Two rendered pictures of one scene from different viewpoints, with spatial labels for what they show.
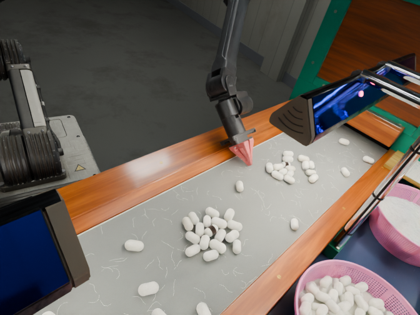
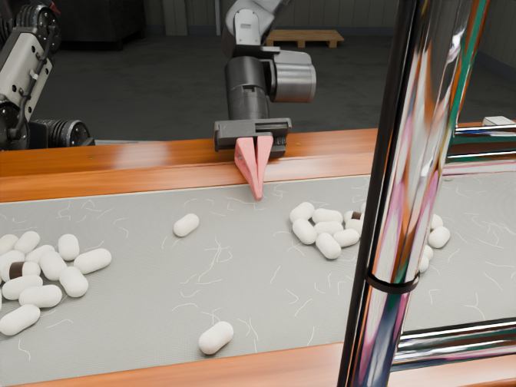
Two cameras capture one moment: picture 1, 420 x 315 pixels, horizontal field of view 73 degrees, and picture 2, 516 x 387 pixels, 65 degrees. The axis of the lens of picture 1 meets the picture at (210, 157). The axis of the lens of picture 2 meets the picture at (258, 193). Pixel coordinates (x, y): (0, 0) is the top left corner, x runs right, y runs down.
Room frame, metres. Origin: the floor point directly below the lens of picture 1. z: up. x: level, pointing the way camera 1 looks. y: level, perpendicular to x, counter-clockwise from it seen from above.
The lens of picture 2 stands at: (0.35, -0.43, 1.03)
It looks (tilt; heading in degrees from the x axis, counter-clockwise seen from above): 31 degrees down; 44
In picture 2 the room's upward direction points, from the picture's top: straight up
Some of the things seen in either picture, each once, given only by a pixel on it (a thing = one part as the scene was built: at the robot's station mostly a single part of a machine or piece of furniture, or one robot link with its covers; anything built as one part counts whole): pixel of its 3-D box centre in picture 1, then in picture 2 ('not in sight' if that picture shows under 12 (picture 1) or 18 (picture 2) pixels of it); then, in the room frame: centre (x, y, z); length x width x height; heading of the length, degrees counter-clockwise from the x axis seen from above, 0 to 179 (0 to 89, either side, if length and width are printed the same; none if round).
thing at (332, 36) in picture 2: not in sight; (299, 38); (4.69, 3.04, 0.05); 1.06 x 0.73 x 0.10; 131
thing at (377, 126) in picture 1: (359, 116); not in sight; (1.04, -0.51, 0.83); 0.30 x 0.06 x 0.07; 53
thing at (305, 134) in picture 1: (367, 82); not in sight; (0.66, -0.30, 1.08); 0.62 x 0.08 x 0.07; 143
